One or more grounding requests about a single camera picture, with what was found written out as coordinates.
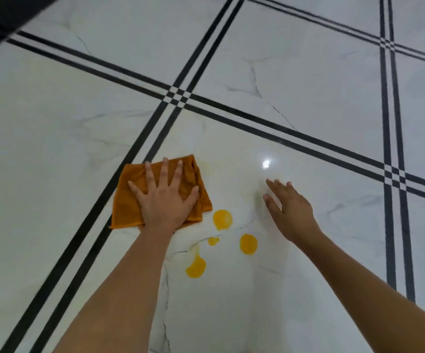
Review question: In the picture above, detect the person's left hand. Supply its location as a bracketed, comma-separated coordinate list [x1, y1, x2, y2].
[128, 157, 200, 232]

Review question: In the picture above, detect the person's right hand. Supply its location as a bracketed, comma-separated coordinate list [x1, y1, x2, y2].
[263, 179, 322, 244]

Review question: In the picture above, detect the orange cleaning cloth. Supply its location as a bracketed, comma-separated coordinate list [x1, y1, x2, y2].
[110, 154, 213, 230]

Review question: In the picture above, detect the person's left forearm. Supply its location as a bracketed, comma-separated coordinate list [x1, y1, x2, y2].
[52, 225, 177, 353]

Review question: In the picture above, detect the person's right forearm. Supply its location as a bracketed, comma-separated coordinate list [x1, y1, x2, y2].
[295, 231, 425, 353]

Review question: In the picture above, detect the yellow liquid spill spot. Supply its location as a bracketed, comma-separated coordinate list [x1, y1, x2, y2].
[213, 209, 233, 231]
[240, 234, 259, 255]
[185, 254, 207, 279]

